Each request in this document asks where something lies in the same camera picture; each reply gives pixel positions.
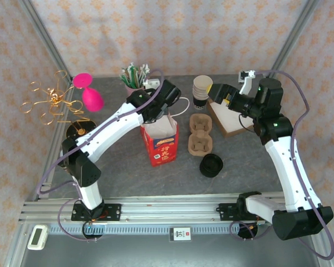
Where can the white paper napkins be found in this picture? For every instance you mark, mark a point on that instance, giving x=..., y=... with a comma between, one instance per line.
x=233, y=116

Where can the red paper takeout bag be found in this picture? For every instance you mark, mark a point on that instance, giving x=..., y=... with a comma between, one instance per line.
x=162, y=150

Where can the brown pulp cup carrier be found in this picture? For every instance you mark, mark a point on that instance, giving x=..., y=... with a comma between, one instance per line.
x=200, y=144

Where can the stack of black cup lids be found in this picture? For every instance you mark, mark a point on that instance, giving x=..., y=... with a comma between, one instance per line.
x=211, y=165

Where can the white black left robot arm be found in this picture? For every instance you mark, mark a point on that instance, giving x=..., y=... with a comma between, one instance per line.
x=108, y=128

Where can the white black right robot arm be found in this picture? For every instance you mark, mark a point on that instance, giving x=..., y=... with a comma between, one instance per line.
x=284, y=167

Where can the pink straw holder cup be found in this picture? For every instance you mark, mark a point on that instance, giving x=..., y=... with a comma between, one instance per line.
x=133, y=90

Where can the green white wrapped straw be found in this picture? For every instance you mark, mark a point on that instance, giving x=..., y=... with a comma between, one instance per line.
x=140, y=75
x=145, y=73
x=125, y=80
x=132, y=73
x=128, y=76

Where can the brown cardboard napkin box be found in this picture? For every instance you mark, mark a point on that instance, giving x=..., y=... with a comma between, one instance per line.
x=233, y=133

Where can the magenta wine glass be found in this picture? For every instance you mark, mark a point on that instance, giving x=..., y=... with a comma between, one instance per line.
x=93, y=100

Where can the white label card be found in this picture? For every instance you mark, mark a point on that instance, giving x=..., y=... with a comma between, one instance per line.
x=180, y=234

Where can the white digital timer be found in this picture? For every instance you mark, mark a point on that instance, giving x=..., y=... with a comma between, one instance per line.
x=37, y=236

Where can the aluminium frame post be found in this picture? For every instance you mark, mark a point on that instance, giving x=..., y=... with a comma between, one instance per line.
x=293, y=39
x=46, y=39

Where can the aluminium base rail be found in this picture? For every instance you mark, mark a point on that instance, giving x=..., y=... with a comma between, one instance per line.
x=169, y=208

